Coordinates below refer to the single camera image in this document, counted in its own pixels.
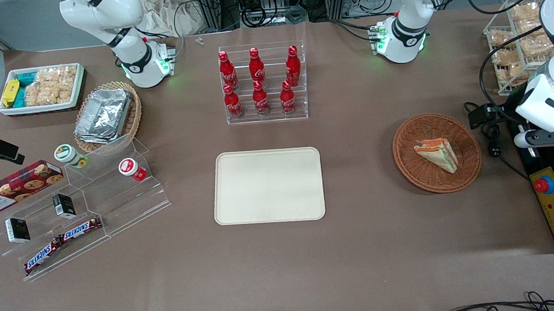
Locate fried snack bag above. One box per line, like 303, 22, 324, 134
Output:
488, 29, 517, 50
520, 33, 554, 59
514, 17, 548, 36
510, 1, 544, 22
497, 62, 532, 86
490, 47, 523, 68

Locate aluminium foil tray stack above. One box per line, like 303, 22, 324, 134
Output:
72, 87, 135, 146

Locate clear acrylic step shelf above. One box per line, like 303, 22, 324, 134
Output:
0, 131, 176, 284

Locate yellow snack packet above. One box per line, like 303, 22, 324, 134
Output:
0, 78, 23, 108

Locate red emergency stop button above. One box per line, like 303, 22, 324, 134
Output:
534, 176, 554, 194

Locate brown Snickers bar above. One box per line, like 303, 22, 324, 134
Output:
22, 238, 66, 276
58, 216, 104, 243

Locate red tartan cookie box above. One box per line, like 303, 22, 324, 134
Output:
0, 158, 66, 216

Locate clear acrylic bottle rack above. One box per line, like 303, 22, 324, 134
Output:
217, 40, 310, 126

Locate teal snack packet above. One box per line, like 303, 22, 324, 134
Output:
16, 72, 38, 88
13, 86, 30, 109

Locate red lid yogurt cup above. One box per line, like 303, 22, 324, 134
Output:
118, 156, 149, 184

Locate white wire rack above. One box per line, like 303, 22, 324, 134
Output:
481, 0, 554, 98

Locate beige plastic tray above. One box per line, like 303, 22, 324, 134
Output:
211, 146, 326, 227

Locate small black carton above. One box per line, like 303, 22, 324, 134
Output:
5, 216, 32, 245
52, 192, 77, 220

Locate red cola bottle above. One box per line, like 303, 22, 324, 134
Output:
251, 80, 271, 117
223, 83, 245, 120
218, 50, 240, 93
279, 80, 298, 115
248, 47, 267, 86
284, 45, 303, 87

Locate triangular sandwich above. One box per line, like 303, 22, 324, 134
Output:
413, 137, 459, 176

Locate beige crumpled cloth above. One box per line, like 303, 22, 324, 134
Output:
140, 0, 208, 40

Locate white rectangular snack bin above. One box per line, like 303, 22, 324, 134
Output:
0, 62, 87, 117

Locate light oval wicker basket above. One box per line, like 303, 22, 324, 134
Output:
70, 79, 145, 156

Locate brown round wicker basket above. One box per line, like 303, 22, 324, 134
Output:
390, 109, 484, 197

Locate green lid yogurt cup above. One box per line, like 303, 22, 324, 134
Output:
54, 143, 90, 170

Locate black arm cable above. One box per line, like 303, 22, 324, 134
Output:
465, 0, 553, 127

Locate coiled black cables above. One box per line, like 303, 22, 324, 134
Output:
240, 0, 309, 29

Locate clear rice cracker bag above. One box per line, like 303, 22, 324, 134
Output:
38, 83, 75, 106
36, 65, 79, 89
23, 81, 44, 107

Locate black machine housing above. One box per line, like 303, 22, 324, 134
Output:
503, 86, 554, 256

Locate black power cord with plug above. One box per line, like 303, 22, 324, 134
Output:
463, 97, 532, 186

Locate black floor cables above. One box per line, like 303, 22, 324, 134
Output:
424, 289, 554, 311

